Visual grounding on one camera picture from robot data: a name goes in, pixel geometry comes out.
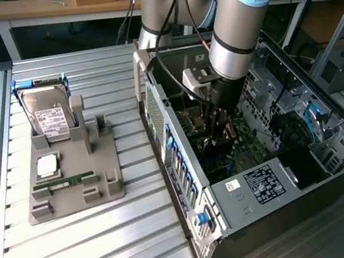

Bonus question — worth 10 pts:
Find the grey chipset heatsink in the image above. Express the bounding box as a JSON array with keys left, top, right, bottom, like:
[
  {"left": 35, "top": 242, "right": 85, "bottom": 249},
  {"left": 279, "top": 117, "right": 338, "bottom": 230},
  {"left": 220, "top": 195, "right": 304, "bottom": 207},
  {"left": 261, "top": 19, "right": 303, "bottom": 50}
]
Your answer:
[{"left": 233, "top": 151, "right": 255, "bottom": 172}]

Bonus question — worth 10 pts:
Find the silver CPU chip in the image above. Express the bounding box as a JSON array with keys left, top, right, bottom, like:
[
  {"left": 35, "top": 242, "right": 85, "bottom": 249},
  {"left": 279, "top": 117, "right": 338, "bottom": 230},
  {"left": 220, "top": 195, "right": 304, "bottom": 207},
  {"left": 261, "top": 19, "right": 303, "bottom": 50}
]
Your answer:
[{"left": 34, "top": 153, "right": 63, "bottom": 180}]

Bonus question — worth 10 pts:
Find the silver hard disk drive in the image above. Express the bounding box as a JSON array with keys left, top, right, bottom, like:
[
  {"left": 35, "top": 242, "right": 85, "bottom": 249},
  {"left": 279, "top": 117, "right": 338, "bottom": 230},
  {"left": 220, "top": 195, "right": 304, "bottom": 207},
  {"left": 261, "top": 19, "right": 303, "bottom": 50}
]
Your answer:
[
  {"left": 10, "top": 72, "right": 78, "bottom": 138},
  {"left": 18, "top": 82, "right": 75, "bottom": 147}
]

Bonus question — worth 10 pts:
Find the thick black camera cable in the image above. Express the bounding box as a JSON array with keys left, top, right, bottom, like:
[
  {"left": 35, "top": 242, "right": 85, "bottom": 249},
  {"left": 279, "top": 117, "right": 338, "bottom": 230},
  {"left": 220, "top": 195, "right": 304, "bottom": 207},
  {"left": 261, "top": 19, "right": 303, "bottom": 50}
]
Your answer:
[{"left": 147, "top": 0, "right": 217, "bottom": 112}]

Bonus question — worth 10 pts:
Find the grey power supply unit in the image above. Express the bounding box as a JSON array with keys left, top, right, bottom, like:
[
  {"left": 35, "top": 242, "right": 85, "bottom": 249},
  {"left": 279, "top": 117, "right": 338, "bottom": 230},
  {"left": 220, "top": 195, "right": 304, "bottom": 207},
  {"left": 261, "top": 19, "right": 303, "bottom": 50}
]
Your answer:
[{"left": 208, "top": 155, "right": 304, "bottom": 234}]

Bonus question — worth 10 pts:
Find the perforated metal disk bay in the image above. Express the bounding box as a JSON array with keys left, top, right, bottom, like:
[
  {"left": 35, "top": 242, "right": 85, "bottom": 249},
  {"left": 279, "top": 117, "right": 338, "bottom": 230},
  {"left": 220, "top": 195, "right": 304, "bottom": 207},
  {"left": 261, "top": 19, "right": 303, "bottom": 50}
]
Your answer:
[{"left": 235, "top": 62, "right": 293, "bottom": 145}]

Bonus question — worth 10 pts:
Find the grey parts rack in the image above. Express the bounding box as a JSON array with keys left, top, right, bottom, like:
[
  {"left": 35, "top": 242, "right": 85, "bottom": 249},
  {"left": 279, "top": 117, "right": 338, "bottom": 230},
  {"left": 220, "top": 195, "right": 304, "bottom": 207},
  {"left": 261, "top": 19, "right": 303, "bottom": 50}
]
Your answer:
[{"left": 11, "top": 89, "right": 130, "bottom": 227}]

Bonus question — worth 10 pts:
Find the open black PC case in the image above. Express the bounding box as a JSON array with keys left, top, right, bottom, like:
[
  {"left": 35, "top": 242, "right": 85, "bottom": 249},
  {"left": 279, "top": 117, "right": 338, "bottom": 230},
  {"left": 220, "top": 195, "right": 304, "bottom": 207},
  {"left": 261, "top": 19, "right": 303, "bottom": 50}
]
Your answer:
[{"left": 128, "top": 13, "right": 344, "bottom": 258}]

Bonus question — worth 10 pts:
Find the green RAM stick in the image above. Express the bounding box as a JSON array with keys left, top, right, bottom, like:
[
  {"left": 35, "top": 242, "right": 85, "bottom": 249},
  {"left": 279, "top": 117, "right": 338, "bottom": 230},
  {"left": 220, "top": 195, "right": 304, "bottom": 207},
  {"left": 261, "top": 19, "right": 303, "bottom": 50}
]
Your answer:
[{"left": 33, "top": 171, "right": 96, "bottom": 193}]

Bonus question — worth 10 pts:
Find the black slanted pole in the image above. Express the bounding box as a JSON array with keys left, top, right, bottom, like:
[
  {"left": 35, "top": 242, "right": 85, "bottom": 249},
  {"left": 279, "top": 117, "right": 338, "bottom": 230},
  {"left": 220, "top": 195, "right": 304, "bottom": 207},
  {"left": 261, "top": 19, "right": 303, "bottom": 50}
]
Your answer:
[{"left": 274, "top": 0, "right": 344, "bottom": 50}]

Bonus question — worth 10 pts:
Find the grey metal cabinet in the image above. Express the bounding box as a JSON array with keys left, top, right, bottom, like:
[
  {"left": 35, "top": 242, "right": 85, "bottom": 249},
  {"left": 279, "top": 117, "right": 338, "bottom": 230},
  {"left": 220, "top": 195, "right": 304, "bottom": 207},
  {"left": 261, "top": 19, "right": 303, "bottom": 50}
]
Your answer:
[{"left": 306, "top": 42, "right": 344, "bottom": 97}]

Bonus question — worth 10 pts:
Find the thin black hanging cable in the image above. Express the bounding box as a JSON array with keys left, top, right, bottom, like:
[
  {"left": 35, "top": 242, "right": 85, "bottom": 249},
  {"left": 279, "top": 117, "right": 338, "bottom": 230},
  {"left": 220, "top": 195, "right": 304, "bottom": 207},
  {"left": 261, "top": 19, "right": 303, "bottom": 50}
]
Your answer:
[{"left": 109, "top": 0, "right": 147, "bottom": 44}]

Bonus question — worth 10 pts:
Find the blue disk wire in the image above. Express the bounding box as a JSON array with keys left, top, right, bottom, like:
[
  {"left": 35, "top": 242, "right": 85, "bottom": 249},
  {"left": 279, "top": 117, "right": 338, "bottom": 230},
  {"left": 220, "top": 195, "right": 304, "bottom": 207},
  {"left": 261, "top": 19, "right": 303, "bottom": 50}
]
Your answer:
[{"left": 302, "top": 100, "right": 328, "bottom": 146}]

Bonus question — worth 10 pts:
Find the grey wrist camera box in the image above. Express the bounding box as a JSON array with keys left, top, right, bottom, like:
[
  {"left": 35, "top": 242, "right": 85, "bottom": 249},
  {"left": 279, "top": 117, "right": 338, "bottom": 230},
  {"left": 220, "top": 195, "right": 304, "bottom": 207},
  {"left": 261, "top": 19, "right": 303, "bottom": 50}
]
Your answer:
[{"left": 180, "top": 64, "right": 222, "bottom": 102}]

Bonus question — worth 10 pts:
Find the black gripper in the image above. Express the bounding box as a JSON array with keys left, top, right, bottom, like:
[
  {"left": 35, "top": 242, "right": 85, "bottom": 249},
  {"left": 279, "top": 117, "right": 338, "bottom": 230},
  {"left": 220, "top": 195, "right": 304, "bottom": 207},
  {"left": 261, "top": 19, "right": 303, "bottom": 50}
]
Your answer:
[{"left": 208, "top": 73, "right": 253, "bottom": 119}]

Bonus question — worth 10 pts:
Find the blue case latch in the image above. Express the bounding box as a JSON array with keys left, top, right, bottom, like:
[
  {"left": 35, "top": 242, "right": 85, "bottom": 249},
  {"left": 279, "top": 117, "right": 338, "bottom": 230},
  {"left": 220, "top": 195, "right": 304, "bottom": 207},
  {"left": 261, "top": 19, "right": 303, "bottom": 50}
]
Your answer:
[{"left": 194, "top": 212, "right": 211, "bottom": 227}]

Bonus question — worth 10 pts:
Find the green motherboard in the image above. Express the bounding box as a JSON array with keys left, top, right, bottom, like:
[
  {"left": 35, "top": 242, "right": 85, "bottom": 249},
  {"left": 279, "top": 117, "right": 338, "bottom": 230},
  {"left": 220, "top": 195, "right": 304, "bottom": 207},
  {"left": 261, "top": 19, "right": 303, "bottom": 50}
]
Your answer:
[{"left": 172, "top": 79, "right": 282, "bottom": 189}]

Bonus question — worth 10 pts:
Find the CPU socket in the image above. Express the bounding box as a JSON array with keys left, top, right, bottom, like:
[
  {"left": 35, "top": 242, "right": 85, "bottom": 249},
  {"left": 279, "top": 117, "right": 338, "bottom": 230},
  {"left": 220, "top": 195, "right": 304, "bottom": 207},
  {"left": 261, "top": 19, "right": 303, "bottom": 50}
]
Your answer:
[{"left": 188, "top": 107, "right": 208, "bottom": 133}]

